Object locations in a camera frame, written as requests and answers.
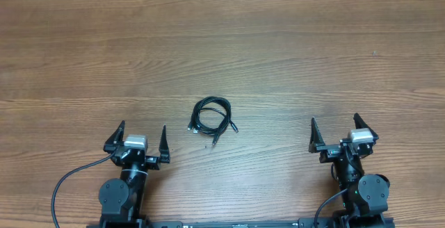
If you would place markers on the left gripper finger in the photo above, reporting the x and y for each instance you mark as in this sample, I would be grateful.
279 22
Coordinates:
163 147
116 139

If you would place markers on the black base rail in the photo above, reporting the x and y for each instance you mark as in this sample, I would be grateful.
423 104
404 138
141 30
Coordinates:
300 223

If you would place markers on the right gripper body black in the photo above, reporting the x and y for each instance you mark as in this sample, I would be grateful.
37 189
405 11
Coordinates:
331 152

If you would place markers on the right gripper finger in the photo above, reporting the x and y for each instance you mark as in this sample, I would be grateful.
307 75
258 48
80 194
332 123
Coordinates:
316 139
360 124

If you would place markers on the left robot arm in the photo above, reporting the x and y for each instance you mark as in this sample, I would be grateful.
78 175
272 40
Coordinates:
121 198

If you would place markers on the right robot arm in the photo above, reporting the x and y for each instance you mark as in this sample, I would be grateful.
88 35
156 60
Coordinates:
362 198

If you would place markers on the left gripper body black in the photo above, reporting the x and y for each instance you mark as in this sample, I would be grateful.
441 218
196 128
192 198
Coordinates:
151 163

